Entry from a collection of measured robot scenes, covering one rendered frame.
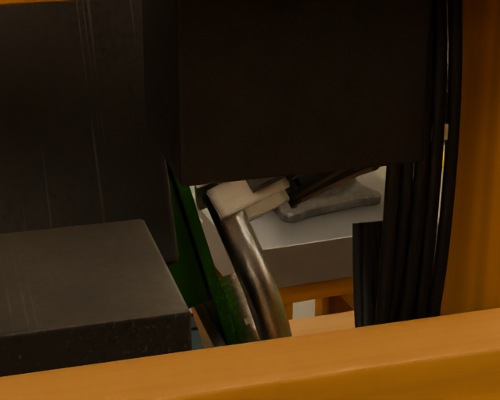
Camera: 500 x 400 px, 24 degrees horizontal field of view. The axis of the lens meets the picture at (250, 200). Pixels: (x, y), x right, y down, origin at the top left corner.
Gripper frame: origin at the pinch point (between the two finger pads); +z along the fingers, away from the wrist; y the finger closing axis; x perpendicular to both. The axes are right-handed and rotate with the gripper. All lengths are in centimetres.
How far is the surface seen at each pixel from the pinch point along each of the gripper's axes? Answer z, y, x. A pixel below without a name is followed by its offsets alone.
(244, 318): 3.8, -17.8, 5.4
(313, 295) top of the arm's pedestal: -13, -73, -7
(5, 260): 21.1, 12.5, 0.2
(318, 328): -7.2, -49.1, 3.2
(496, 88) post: -12.1, 32.1, 12.5
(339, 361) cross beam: 4.9, 30.0, 22.7
